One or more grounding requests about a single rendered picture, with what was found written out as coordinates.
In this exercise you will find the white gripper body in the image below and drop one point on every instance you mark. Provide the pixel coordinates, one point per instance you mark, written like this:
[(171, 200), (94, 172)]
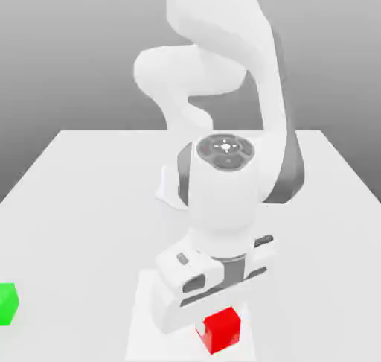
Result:
[(190, 315)]

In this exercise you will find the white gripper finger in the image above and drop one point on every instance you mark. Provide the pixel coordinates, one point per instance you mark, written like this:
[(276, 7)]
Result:
[(200, 329)]

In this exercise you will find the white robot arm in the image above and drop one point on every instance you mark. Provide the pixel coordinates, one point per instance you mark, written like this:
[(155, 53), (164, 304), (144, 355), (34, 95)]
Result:
[(223, 195)]

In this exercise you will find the small red cube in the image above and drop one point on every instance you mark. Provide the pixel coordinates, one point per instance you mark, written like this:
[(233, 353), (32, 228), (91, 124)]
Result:
[(223, 329)]

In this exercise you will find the small green cube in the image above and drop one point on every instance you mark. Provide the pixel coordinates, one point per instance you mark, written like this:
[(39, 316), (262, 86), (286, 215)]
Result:
[(8, 304)]

